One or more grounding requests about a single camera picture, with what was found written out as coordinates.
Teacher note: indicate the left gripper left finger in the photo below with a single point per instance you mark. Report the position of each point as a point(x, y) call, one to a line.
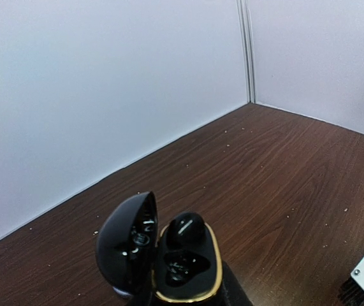
point(141, 299)

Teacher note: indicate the right aluminium post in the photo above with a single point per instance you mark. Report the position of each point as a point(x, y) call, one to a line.
point(247, 45)

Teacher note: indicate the purple earbud charging case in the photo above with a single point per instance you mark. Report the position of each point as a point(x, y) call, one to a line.
point(123, 294)

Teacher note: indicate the black earbud charging case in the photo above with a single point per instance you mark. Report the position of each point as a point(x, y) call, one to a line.
point(131, 255)

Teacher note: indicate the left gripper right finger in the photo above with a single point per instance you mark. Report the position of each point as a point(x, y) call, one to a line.
point(232, 293)

